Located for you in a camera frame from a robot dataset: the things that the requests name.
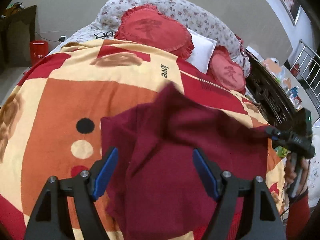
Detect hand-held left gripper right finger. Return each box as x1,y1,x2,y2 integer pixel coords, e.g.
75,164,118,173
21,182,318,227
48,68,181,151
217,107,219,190
192,148,287,240

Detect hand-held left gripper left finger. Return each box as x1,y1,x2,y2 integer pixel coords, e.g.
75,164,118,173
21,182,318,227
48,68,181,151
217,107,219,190
24,147,119,240

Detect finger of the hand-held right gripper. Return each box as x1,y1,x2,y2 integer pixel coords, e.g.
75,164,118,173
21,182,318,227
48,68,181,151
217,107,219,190
264,126,282,141

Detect maroon sweater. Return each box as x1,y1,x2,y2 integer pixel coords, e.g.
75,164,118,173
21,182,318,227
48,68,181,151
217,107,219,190
100,81,275,240

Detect person's right hand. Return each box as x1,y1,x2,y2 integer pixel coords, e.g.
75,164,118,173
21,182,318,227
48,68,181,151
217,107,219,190
284,152,311,193

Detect dark carved wooden nightstand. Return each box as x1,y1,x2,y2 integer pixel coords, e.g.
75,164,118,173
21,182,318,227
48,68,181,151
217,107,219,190
246,52,304,128

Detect clutter of packets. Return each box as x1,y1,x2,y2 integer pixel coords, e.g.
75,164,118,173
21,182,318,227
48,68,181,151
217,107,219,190
260,57,303,106

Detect small red heart pillow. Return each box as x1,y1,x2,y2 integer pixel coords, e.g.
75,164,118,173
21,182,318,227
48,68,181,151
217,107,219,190
209,45,247,92

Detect metal railing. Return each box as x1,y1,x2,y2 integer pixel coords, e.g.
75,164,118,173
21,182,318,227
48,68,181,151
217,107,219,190
284,39,320,93

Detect red orange cream printed blanket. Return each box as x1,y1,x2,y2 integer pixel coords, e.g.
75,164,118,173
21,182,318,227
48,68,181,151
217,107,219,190
0,39,286,240

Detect white pillow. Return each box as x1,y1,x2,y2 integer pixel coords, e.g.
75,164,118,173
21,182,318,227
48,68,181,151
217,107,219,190
186,27,217,74

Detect red bin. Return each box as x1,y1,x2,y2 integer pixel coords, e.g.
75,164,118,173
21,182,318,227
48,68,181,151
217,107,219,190
29,41,49,67

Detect black eyeglasses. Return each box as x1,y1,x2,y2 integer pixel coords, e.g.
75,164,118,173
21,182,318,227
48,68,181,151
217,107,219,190
94,31,114,40

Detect large red heart pillow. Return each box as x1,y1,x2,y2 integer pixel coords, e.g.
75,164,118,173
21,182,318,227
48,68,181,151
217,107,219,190
114,4,195,60

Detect floral quilt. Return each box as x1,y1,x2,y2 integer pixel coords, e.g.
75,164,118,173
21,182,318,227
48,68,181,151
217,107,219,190
50,0,251,77

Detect dark wooden cabinet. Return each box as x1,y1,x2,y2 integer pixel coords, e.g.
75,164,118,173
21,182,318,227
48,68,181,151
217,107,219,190
0,4,37,68

